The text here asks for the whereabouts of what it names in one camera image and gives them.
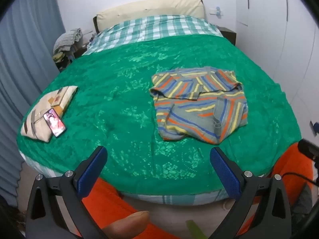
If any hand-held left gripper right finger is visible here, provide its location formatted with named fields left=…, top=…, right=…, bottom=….
left=210, top=147, right=292, bottom=239

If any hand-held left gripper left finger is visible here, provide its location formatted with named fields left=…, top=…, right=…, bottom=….
left=26, top=146, right=108, bottom=239

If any striped knitted sweater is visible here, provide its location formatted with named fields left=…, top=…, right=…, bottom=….
left=149, top=67, right=249, bottom=145

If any pile of checked clothes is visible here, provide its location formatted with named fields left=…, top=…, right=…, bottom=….
left=52, top=28, right=84, bottom=55

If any person's left hand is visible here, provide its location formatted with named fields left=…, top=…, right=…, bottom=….
left=101, top=210, right=150, bottom=239

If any orange knitted garment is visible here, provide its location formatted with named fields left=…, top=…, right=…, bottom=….
left=80, top=142, right=316, bottom=239

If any smartphone with lit screen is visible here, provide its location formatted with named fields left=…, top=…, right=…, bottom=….
left=43, top=108, right=67, bottom=138

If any light green object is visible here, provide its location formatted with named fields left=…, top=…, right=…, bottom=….
left=186, top=219, right=207, bottom=239

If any beige patterned cushion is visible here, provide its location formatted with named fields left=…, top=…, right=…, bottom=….
left=20, top=86, right=78, bottom=143

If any green patterned blanket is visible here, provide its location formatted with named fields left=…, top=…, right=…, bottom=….
left=16, top=35, right=302, bottom=199

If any dark cluttered nightstand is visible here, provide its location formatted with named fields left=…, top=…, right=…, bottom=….
left=52, top=47, right=86, bottom=72

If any blue-grey curtain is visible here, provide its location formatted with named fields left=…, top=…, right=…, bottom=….
left=0, top=0, right=66, bottom=202

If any white wardrobe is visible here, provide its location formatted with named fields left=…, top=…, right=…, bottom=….
left=234, top=0, right=319, bottom=120

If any dark wooden nightstand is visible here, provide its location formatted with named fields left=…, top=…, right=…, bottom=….
left=219, top=26, right=237, bottom=46

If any green checked bed sheet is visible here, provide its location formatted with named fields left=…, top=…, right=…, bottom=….
left=19, top=15, right=232, bottom=206

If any cream padded headboard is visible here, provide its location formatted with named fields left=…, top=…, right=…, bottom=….
left=93, top=0, right=206, bottom=34

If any black cable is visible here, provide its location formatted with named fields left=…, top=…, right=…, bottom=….
left=283, top=172, right=319, bottom=187

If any white wall socket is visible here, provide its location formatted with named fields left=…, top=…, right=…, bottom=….
left=209, top=6, right=222, bottom=18

